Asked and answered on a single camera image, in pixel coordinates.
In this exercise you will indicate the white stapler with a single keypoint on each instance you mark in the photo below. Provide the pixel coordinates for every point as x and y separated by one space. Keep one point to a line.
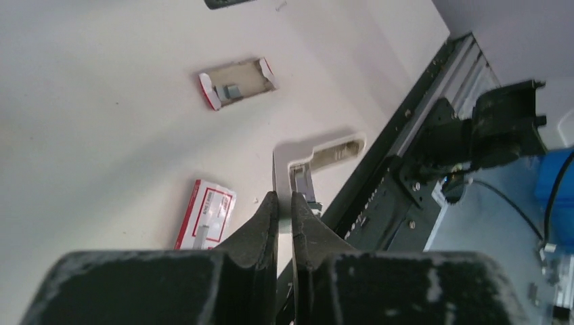
294 163

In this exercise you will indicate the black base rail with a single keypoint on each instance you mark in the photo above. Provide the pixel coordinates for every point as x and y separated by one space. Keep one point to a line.
378 209

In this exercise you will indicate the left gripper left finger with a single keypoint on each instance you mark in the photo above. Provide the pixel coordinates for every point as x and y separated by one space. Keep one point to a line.
233 283

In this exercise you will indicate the red white staple box sleeve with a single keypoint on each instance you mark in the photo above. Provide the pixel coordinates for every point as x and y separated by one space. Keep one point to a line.
207 216

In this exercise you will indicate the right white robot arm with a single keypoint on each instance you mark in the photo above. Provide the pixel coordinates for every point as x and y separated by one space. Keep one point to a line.
370 53

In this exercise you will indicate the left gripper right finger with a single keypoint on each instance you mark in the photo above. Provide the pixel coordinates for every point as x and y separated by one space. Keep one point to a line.
336 284

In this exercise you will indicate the grey staple strip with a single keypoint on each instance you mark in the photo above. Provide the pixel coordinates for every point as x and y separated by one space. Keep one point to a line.
228 92

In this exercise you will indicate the cardboard staple box tray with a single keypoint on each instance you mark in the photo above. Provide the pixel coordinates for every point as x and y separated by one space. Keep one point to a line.
253 76

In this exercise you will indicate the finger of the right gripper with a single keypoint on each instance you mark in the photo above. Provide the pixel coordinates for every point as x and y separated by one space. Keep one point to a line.
219 4

